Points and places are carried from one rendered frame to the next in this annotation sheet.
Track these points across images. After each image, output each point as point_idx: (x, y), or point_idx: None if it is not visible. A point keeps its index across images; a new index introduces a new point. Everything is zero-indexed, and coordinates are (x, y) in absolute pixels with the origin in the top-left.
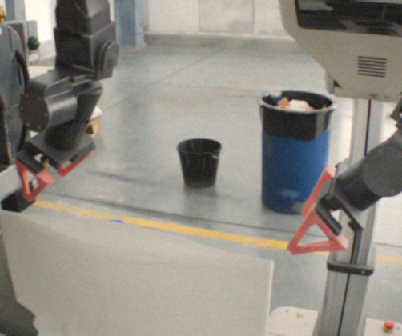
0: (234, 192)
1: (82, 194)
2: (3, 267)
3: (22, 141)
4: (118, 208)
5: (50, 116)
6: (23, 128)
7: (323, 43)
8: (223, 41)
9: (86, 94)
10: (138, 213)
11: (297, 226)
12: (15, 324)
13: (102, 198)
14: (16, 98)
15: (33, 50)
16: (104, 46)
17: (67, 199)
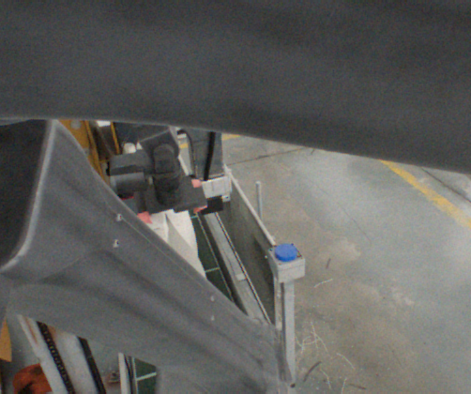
0: None
1: (450, 181)
2: (250, 233)
3: (205, 168)
4: None
5: (114, 189)
6: (206, 159)
7: None
8: None
9: (156, 177)
10: None
11: None
12: (252, 275)
13: (468, 192)
14: (205, 135)
15: None
16: (155, 149)
17: (432, 180)
